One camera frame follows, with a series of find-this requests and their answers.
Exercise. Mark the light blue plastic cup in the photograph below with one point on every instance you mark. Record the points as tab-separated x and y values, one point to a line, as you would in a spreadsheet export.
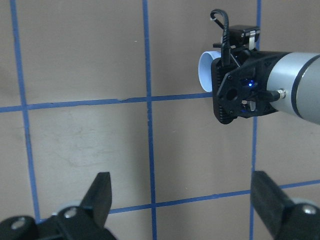
204	69

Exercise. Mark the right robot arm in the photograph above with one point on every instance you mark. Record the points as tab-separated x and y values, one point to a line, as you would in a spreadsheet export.
296	77

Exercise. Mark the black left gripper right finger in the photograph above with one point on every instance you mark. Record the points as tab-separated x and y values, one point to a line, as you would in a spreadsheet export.
284	217

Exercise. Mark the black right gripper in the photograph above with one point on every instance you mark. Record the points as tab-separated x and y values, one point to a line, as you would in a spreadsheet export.
239	89

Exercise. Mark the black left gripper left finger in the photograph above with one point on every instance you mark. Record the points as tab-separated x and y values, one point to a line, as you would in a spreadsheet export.
86	220

